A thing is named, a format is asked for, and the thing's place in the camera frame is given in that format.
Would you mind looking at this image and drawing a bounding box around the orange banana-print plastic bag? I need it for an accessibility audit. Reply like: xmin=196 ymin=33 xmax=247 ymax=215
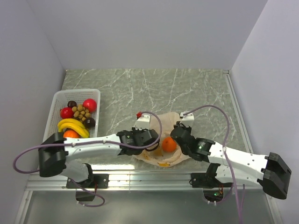
xmin=134 ymin=112 xmax=188 ymax=168

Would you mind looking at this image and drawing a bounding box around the red apple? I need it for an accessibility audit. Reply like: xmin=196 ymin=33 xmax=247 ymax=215
xmin=83 ymin=98 xmax=97 ymax=113
xmin=60 ymin=107 xmax=74 ymax=119

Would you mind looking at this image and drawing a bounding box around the yellow banana bunch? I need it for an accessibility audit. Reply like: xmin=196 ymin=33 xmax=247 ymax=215
xmin=57 ymin=119 xmax=90 ymax=138

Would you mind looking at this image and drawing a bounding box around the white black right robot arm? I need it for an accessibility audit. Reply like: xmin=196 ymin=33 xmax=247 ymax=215
xmin=171 ymin=124 xmax=292 ymax=200

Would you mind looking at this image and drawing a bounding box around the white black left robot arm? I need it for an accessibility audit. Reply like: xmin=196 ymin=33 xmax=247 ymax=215
xmin=38 ymin=128 xmax=161 ymax=188

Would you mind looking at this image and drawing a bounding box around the dark red round fruit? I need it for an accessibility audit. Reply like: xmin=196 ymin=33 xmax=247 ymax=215
xmin=67 ymin=100 xmax=77 ymax=108

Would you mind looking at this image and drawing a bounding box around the orange mandarin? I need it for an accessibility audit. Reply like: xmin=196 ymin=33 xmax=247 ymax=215
xmin=162 ymin=137 xmax=177 ymax=153

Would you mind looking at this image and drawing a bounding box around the white perforated plastic basket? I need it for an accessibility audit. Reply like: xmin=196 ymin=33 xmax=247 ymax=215
xmin=43 ymin=89 xmax=100 ymax=142

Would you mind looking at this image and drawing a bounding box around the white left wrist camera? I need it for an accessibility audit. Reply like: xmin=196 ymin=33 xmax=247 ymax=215
xmin=134 ymin=112 xmax=151 ymax=130

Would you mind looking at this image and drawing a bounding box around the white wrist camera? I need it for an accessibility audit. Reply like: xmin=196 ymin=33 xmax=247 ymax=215
xmin=134 ymin=112 xmax=151 ymax=130
xmin=176 ymin=112 xmax=194 ymax=127

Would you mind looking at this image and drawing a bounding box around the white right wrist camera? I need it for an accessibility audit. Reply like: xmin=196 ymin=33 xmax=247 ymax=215
xmin=176 ymin=112 xmax=194 ymax=127

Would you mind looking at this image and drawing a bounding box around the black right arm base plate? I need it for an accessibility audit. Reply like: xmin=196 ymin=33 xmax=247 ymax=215
xmin=189 ymin=173 xmax=211 ymax=189

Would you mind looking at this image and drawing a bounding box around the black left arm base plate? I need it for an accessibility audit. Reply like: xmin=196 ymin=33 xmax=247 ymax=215
xmin=78 ymin=174 xmax=109 ymax=189

